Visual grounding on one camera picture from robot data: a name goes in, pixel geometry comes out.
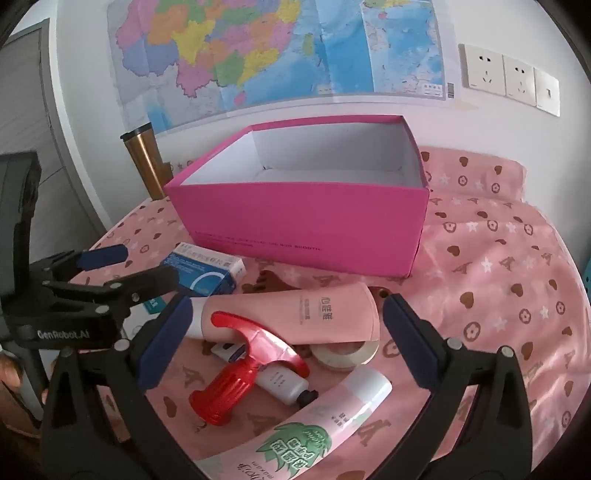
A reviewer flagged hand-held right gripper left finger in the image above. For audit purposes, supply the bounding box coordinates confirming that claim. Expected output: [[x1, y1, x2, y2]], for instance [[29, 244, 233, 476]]
[[39, 294, 208, 480]]

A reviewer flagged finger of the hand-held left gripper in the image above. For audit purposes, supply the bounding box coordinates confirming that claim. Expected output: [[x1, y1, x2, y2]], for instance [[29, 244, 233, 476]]
[[28, 244, 129, 289], [41, 265, 181, 319]]

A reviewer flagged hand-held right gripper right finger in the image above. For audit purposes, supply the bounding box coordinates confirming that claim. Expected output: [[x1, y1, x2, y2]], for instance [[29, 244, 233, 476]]
[[379, 294, 539, 480]]

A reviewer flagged red plastic spray trigger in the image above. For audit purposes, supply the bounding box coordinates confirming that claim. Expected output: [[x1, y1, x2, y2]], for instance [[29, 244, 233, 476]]
[[189, 311, 310, 426]]

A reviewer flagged large pink tube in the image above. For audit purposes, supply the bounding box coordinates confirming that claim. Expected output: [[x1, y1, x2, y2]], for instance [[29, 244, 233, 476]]
[[187, 282, 380, 345]]

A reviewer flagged brown comb-shaped back scratcher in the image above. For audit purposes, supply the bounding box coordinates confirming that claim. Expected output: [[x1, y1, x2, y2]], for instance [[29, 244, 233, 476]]
[[242, 268, 391, 301]]

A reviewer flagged pink tube with green leaves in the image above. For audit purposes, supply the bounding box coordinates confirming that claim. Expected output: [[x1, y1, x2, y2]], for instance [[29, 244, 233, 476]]
[[194, 367, 393, 480]]

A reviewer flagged white blue hand cream tube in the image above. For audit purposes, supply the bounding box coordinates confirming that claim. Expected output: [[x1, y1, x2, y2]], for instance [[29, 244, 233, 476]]
[[210, 342, 320, 408]]

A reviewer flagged pink cardboard box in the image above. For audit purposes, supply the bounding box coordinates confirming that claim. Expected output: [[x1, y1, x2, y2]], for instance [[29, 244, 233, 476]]
[[164, 115, 431, 279]]

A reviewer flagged person's left hand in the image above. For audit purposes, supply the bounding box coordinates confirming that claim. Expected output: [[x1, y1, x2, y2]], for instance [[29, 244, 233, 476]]
[[0, 354, 25, 393]]

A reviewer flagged white and teal carton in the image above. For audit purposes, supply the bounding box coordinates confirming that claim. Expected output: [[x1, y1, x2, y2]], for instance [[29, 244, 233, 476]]
[[121, 295, 165, 345]]

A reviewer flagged blue and white carton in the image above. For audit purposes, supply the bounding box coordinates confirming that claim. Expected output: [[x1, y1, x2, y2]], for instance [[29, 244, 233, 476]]
[[159, 241, 246, 297]]

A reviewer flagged clear tape roll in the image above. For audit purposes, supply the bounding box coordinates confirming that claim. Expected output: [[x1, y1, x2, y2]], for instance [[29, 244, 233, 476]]
[[310, 339, 380, 373]]

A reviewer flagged pink printed blanket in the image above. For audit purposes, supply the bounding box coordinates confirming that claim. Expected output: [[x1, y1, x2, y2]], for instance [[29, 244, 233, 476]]
[[69, 148, 590, 480]]

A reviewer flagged bronze thermos flask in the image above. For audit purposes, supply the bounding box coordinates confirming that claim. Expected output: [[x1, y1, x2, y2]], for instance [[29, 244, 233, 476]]
[[120, 122, 174, 200]]

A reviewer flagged white patterned cloth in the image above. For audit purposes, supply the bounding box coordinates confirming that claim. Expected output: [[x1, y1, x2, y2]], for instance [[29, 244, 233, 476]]
[[163, 158, 197, 175]]

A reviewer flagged grey door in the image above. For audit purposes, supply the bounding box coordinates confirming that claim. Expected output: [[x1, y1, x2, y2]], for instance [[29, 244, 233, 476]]
[[0, 21, 110, 296]]

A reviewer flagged colourful wall map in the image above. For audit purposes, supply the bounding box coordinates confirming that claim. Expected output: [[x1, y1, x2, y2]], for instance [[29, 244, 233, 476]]
[[107, 0, 460, 134]]

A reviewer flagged white wall socket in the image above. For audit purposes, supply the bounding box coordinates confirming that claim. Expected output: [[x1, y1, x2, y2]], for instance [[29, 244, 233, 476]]
[[458, 44, 506, 96], [502, 55, 537, 105]]

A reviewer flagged white wall switch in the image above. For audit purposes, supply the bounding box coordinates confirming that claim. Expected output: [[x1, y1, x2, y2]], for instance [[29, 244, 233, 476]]
[[533, 67, 561, 117]]

